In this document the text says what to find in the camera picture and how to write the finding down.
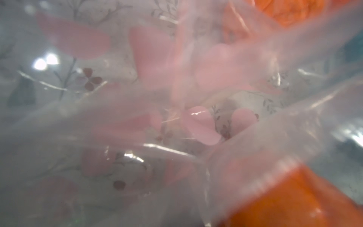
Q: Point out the clear zip-top bag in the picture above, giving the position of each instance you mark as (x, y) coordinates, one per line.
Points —
(138, 114)

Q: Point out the orange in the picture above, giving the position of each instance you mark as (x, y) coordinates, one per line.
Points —
(302, 199)
(285, 13)

